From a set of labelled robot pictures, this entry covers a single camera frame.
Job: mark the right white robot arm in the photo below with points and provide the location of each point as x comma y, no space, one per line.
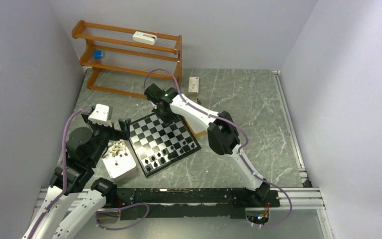
222,133

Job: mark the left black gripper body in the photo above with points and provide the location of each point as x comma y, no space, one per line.
102,133

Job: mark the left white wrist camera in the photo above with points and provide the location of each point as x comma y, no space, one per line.
101,115

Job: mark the white device on rack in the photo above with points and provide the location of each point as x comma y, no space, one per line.
144,38

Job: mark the silver tin with white pieces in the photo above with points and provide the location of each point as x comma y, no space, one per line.
118,160

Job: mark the small white red box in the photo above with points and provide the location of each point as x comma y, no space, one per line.
193,85

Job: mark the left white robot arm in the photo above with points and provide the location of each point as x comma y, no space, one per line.
86,136

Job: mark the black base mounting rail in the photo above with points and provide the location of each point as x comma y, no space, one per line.
235,203

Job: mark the wooden three-tier rack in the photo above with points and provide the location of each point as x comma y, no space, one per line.
164,60

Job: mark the blue cap on rack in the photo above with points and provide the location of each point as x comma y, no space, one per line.
99,54

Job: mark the black white chess board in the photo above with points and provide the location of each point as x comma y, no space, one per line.
157,145

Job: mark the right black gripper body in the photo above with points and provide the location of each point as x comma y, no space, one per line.
166,117

